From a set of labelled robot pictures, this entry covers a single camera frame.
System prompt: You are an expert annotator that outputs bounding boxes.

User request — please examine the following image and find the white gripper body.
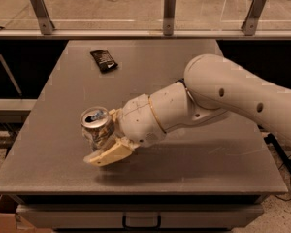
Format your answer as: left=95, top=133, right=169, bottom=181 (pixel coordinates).
left=118, top=94, right=166, bottom=147

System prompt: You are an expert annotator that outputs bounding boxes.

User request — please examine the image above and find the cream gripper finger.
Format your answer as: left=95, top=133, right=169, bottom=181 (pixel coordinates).
left=109, top=109, right=123, bottom=137
left=83, top=137, right=136, bottom=167

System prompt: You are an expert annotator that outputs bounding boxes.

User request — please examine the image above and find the silver redbull can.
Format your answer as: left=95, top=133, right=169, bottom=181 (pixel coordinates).
left=80, top=107, right=115, bottom=151

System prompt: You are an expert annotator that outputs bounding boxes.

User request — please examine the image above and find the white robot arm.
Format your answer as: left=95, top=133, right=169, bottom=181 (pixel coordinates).
left=81, top=54, right=291, bottom=166

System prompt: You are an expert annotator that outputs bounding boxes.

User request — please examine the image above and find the black snack bar wrapper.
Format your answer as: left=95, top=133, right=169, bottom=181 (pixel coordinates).
left=90, top=50, right=118, bottom=73

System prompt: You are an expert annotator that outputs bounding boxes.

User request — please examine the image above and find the cardboard box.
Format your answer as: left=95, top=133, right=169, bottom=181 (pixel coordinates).
left=0, top=195, right=53, bottom=233

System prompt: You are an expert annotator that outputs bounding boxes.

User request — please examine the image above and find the black stand leg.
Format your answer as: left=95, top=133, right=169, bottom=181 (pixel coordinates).
left=264, top=134, right=291, bottom=176

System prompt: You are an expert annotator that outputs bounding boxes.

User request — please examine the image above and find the grey drawer with handle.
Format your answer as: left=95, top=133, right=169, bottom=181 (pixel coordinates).
left=16, top=204, right=264, bottom=230

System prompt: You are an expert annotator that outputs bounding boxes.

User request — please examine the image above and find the left metal rail bracket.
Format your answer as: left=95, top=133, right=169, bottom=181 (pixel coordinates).
left=30, top=0, right=55, bottom=35

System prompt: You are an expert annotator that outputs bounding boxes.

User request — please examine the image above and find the metal rail bracket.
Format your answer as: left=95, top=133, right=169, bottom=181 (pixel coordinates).
left=241, top=0, right=267, bottom=36
left=163, top=0, right=176, bottom=36
left=30, top=0, right=55, bottom=35

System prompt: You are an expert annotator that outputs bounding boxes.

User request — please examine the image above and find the metal horizontal rail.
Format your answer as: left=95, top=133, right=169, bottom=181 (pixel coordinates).
left=0, top=29, right=291, bottom=40

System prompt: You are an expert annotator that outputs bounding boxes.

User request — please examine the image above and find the middle metal rail bracket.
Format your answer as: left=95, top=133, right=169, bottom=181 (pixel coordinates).
left=163, top=0, right=176, bottom=36

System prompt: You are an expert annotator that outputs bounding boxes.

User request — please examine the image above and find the right metal rail bracket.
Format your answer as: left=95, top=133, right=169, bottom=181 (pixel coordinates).
left=241, top=0, right=267, bottom=36

